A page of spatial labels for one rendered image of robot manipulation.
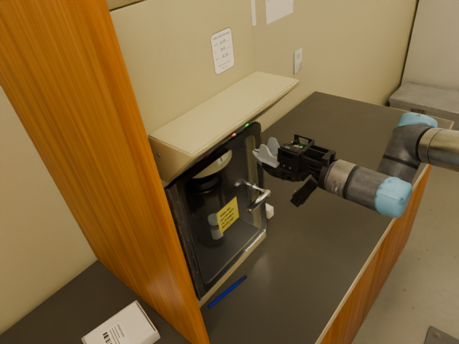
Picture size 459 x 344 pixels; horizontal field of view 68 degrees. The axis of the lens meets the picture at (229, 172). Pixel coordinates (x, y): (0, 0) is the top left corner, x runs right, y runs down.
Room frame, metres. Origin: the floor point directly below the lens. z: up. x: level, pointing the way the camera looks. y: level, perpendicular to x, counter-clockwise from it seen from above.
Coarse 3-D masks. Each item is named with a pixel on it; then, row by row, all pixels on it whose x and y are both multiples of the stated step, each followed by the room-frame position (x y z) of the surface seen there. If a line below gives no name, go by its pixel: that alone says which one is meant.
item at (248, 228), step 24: (240, 144) 0.67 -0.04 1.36; (192, 168) 0.57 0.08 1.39; (216, 168) 0.61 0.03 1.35; (240, 168) 0.67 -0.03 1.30; (192, 192) 0.55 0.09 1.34; (216, 192) 0.60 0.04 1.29; (240, 192) 0.66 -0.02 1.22; (192, 216) 0.54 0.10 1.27; (216, 216) 0.59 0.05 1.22; (240, 216) 0.65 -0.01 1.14; (264, 216) 0.72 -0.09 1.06; (192, 240) 0.53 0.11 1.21; (216, 240) 0.58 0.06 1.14; (240, 240) 0.64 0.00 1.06; (216, 264) 0.57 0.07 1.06
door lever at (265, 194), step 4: (256, 184) 0.70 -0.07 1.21; (252, 188) 0.69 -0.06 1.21; (256, 188) 0.69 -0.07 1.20; (260, 188) 0.68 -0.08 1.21; (264, 192) 0.66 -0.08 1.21; (268, 192) 0.66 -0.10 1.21; (260, 196) 0.65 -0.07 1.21; (264, 196) 0.65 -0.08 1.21; (268, 196) 0.66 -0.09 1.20; (256, 200) 0.64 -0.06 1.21; (260, 200) 0.64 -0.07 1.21; (264, 200) 0.65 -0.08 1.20; (252, 204) 0.63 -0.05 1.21; (256, 204) 0.62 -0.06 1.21; (260, 204) 0.63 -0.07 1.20; (248, 208) 0.61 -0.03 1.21; (252, 208) 0.61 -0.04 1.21; (256, 208) 0.62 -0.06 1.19
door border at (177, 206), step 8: (176, 192) 0.53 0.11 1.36; (176, 200) 0.52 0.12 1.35; (176, 208) 0.52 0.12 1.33; (176, 224) 0.51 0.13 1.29; (184, 224) 0.52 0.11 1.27; (184, 232) 0.52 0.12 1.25; (184, 240) 0.52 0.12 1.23; (192, 248) 0.53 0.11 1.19; (192, 256) 0.52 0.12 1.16; (192, 264) 0.52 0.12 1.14; (200, 280) 0.53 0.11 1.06; (200, 288) 0.52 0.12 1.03; (200, 296) 0.52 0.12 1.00
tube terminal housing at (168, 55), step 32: (160, 0) 0.58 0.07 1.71; (192, 0) 0.63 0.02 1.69; (224, 0) 0.69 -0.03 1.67; (128, 32) 0.53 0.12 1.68; (160, 32) 0.57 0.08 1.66; (192, 32) 0.62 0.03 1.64; (128, 64) 0.52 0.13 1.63; (160, 64) 0.56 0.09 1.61; (192, 64) 0.61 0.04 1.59; (160, 96) 0.55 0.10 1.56; (192, 96) 0.60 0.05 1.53
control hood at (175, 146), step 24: (264, 72) 0.72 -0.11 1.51; (216, 96) 0.63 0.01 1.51; (240, 96) 0.62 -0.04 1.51; (264, 96) 0.60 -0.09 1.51; (192, 120) 0.55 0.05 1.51; (216, 120) 0.54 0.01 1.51; (240, 120) 0.53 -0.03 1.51; (168, 144) 0.48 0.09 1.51; (192, 144) 0.47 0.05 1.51; (216, 144) 0.49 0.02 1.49; (168, 168) 0.49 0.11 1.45
